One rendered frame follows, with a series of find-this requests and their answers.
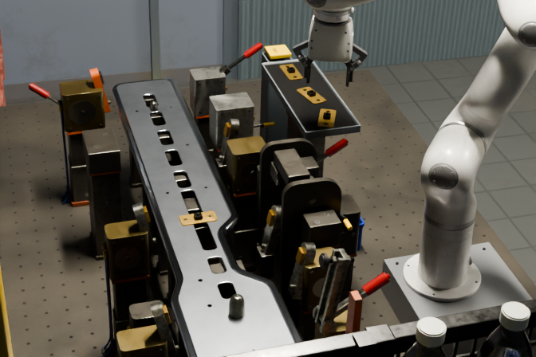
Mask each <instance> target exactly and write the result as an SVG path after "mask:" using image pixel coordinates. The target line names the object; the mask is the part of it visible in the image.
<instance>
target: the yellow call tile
mask: <svg viewBox="0 0 536 357"><path fill-rule="evenodd" d="M264 50H265V52H266V54H267V55H268V57H269V58H270V59H271V60H272V59H280V58H287V57H291V52H290V51H289V50H288V48H287V47H286V45H272V46H265V47H264Z"/></svg>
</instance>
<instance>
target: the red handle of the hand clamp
mask: <svg viewBox="0 0 536 357"><path fill-rule="evenodd" d="M390 278H391V277H390V276H389V274H388V273H386V274H385V273H382V274H380V275H379V276H378V277H376V278H374V279H373V280H371V281H370V282H368V283H367V284H365V285H364V286H363V287H362V288H361V289H359V290H358V292H359V294H360V296H361V298H362V299H364V298H365V297H366V296H370V295H372V294H373V293H374V292H376V291H377V290H379V289H380V288H382V287H383V286H385V285H386V284H387V283H389V282H390V280H389V279H390ZM348 305H349V298H346V299H345V300H343V301H342V302H340V303H339V304H338V306H337V312H336V315H335V318H336V317H337V316H339V315H340V314H341V313H343V312H345V311H346V310H348Z"/></svg>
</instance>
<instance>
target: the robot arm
mask: <svg viewBox="0 0 536 357"><path fill-rule="evenodd" d="M373 1H375V0H305V3H306V4H307V5H308V6H309V7H311V8H312V9H314V12H313V18H312V21H311V25H310V30H309V40H307V41H303V42H302V43H300V44H298V45H295V46H294V47H293V51H294V53H295V55H296V56H297V58H298V60H299V61H300V62H301V63H302V64H303V67H304V68H305V70H304V78H306V83H307V84H308V83H309V82H310V77H311V63H312V62H313V61H328V62H338V63H345V65H346V66H347V74H346V84H345V86H346V87H348V86H349V82H353V71H354V69H356V68H357V67H358V66H359V65H361V63H362V62H363V61H364V59H365V58H366V57H367V54H368V53H367V52H366V51H364V50H363V49H362V48H360V47H359V46H357V45H355V44H353V20H352V18H351V17H349V16H350V13H353V11H354V8H353V6H359V5H363V4H365V3H369V2H373ZM497 3H498V7H499V12H500V14H501V17H502V20H503V23H504V25H505V27H506V28H505V29H504V30H503V32H502V34H501V36H500V37H499V39H498V40H497V42H496V44H495V46H494V48H493V49H492V50H491V53H490V54H489V56H488V58H487V59H486V61H485V62H484V64H483V66H482V68H481V69H480V70H479V73H478V75H477V76H476V78H475V79H474V81H473V83H472V84H471V87H470V88H469V89H468V90H467V92H466V94H465V95H464V97H463V98H462V100H461V101H460V102H459V103H458V104H457V106H456V107H455V108H454V110H453V111H452V112H451V114H450V115H449V116H448V117H447V118H446V119H445V121H444V122H443V124H442V125H441V127H440V129H439V130H438V132H437V133H436V135H435V138H434V139H433V140H432V142H431V144H430V146H429V147H428V149H427V151H426V153H425V156H424V159H423V162H422V166H421V171H420V181H421V185H422V187H423V189H424V193H425V204H424V218H423V226H422V234H421V242H420V253H418V254H416V255H415V256H413V257H411V258H410V259H408V261H407V262H406V263H405V265H404V271H403V277H404V281H405V283H406V284H407V286H408V287H409V288H410V289H411V290H412V291H414V292H415V293H417V294H419V295H421V296H423V297H425V298H428V299H430V300H436V301H443V302H452V301H458V300H464V299H467V298H468V297H470V296H472V295H474V294H475V293H476V292H477V291H478V289H479V286H480V284H481V274H480V271H479V270H478V268H477V267H476V266H475V264H473V263H472V259H471V255H470V252H471V242H472V236H473V229H474V224H475V213H476V206H477V200H476V197H475V195H474V184H475V177H476V174H477V171H478V169H479V166H480V164H481V162H482V161H483V158H484V156H485V154H486V153H487V150H488V148H489V146H490V145H491V142H492V140H493V138H494V136H495V133H496V132H497V130H498V128H499V126H500V124H501V123H502V121H503V120H504V118H505V117H506V115H507V113H508V112H509V111H510V109H511V108H512V106H513V105H514V103H515V101H516V100H517V99H518V97H519V96H520V94H521V93H522V90H523V89H524V88H525V87H526V85H527V83H528V82H529V80H530V78H531V77H532V76H533V74H534V72H535V70H536V0H497ZM307 47H308V56H307V57H305V56H304V55H303V54H302V52H301V50H303V49H305V48H307ZM353 52H354V53H356V54H358V55H359V57H358V58H357V59H356V60H355V61H353V59H352V58H351V57H352V53H353Z"/></svg>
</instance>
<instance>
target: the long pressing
mask: <svg viewBox="0 0 536 357"><path fill-rule="evenodd" d="M112 96H113V99H114V101H115V104H116V108H117V111H118V113H119V116H120V119H121V122H122V124H123V127H124V131H125V134H126V136H127V139H128V143H129V146H130V148H131V151H132V154H133V157H134V160H135V162H136V166H137V169H138V171H139V174H140V178H141V181H142V183H143V185H144V189H145V192H146V195H147V197H148V201H149V204H150V207H151V209H152V213H153V216H154V219H155V220H156V224H157V227H158V230H159V232H160V236H161V239H162V242H163V244H164V248H165V251H166V253H167V257H168V260H169V262H170V265H171V269H172V272H173V274H174V277H175V281H176V284H175V289H174V292H173V294H172V297H171V307H172V310H173V312H174V316H175V320H176V323H177V325H178V328H179V332H180V335H181V337H182V340H183V344H184V347H185V350H186V352H187V357H222V356H226V355H234V354H238V353H243V352H248V351H252V350H253V349H255V350H261V349H265V348H269V347H277V346H282V345H287V344H292V343H299V342H303V340H302V338H301V336H300V334H299V331H298V329H297V327H296V325H295V323H294V321H293V318H292V316H291V315H290V312H289V310H288V308H287V307H286V303H285V301H284V300H283V298H282V295H281V293H280V291H279V289H278V286H277V285H276V284H275V283H274V282H273V281H271V280H269V279H267V278H265V277H260V276H259V275H256V274H253V273H249V272H247V271H245V270H243V269H241V268H240V267H239V266H238V264H237V261H236V260H235V256H234V254H233V253H232V250H231V248H230V245H229V243H228V241H227V238H226V235H227V233H228V232H229V231H230V230H231V229H232V228H233V227H234V226H235V225H236V224H237V222H238V212H237V210H236V209H235V205H234V203H233V202H232V200H231V197H230V195H229V193H228V191H227V189H226V187H225V185H224V182H223V180H222V178H221V176H220V174H219V171H218V169H217V167H216V165H215V163H214V160H213V158H212V157H211V154H210V152H209V150H208V148H207V145H206V144H205V142H204V140H203V137H202V135H201V133H200V131H199V128H198V126H197V124H196V122H195V120H194V117H193V115H192V114H191V111H190V109H189V107H188V105H187V102H186V100H185V99H184V97H183V93H182V92H181V90H180V88H179V86H178V83H177V81H176V80H174V79H173V78H170V77H168V78H164V79H155V80H142V81H134V82H127V83H120V84H117V85H115V86H114V87H112ZM144 96H154V97H155V100H156V102H157V105H158V111H156V112H152V111H151V110H150V108H149V107H147V105H146V103H145V101H144ZM170 107H172V108H170ZM136 111H138V112H136ZM152 113H160V114H161V115H162V117H163V119H164V122H165V125H160V126H156V125H154V123H153V121H152V118H151V114H152ZM162 131H167V132H169V134H170V136H171V139H172V142H173V144H169V145H163V144H162V143H161V141H160V138H159V136H158V133H159V132H162ZM186 144H189V145H188V146H186ZM169 151H176V152H177V153H178V156H179V159H180V161H181V163H182V164H181V165H178V166H171V165H170V163H169V162H168V158H167V156H166V153H167V152H169ZM181 172H184V173H186V175H187V178H188V180H189V183H190V184H191V186H190V187H185V188H180V187H179V186H178V184H177V181H176V180H175V176H174V174H175V173H181ZM205 187H207V188H205ZM187 191H192V192H194V194H195V197H196V199H197V202H198V204H199V207H200V209H201V211H202V212H207V211H214V212H215V214H216V216H217V219H218V220H217V221H215V222H205V223H200V224H207V226H208V229H209V230H210V233H211V236H212V238H213V240H214V243H215V246H216V249H212V250H204V249H203V247H202V245H201V242H200V240H199V237H198V234H197V233H196V230H195V225H198V224H194V225H189V226H182V224H181V222H180V220H179V216H181V215H186V214H189V212H188V210H187V207H186V204H185V202H184V200H183V196H182V193H183V192H187ZM167 192H168V193H169V194H166V193H167ZM215 258H219V259H221V260H222V262H223V265H224V267H225V270H226V272H224V273H218V274H215V273H213V272H212V271H211V267H210V265H209V263H208V261H209V260H210V259H215ZM198 280H203V281H201V282H199V281H198ZM221 284H231V285H232V287H233V289H234V292H235V294H240V295H242V297H243V298H244V300H245V316H244V317H243V318H242V319H238V320H236V319H232V318H231V317H230V316H229V302H230V299H224V298H222V295H221V293H220V291H219V286H220V285H221ZM209 304H210V305H211V307H210V308H209V307H208V305H209Z"/></svg>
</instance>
